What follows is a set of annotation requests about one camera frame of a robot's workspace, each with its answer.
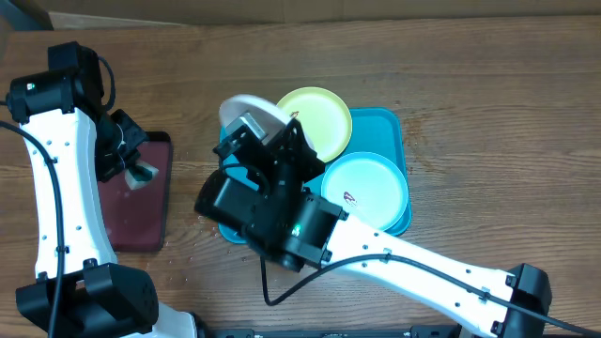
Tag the yellow-green plate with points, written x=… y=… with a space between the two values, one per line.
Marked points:
x=324 y=117

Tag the dark red tray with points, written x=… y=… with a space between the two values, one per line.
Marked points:
x=134 y=212

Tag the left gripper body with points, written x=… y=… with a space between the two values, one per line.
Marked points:
x=119 y=143

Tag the green scrub sponge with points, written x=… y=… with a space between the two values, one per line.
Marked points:
x=140 y=175

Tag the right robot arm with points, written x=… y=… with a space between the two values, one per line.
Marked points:
x=290 y=226

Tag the cardboard backdrop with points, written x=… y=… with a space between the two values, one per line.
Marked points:
x=199 y=12

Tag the white plate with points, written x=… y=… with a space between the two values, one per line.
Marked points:
x=270 y=116

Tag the teal plastic tray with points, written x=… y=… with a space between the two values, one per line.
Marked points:
x=375 y=130

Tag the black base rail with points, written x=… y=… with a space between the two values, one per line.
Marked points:
x=436 y=331

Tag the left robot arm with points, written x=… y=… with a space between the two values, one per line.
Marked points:
x=80 y=290

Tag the light blue plate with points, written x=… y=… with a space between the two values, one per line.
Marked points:
x=371 y=187

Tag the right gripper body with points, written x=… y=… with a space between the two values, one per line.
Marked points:
x=305 y=164

